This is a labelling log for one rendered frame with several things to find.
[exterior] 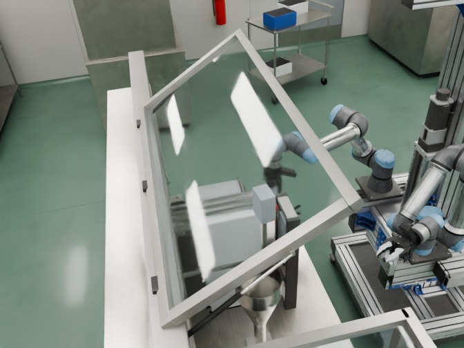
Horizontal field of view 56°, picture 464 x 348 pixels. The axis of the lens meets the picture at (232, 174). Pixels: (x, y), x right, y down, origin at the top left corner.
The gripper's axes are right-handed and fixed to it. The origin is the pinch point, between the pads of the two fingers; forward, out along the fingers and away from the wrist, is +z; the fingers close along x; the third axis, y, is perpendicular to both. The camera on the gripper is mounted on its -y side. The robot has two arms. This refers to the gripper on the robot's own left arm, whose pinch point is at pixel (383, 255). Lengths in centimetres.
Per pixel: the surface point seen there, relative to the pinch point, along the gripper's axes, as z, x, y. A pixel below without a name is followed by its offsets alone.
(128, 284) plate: 89, 30, -25
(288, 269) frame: 29.9, 22.5, 3.1
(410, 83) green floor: -352, 233, 94
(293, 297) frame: 27.6, 24.1, 22.5
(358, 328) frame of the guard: 53, -33, -33
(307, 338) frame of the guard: 65, -28, -33
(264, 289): 55, 3, -19
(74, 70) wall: -34, 541, 37
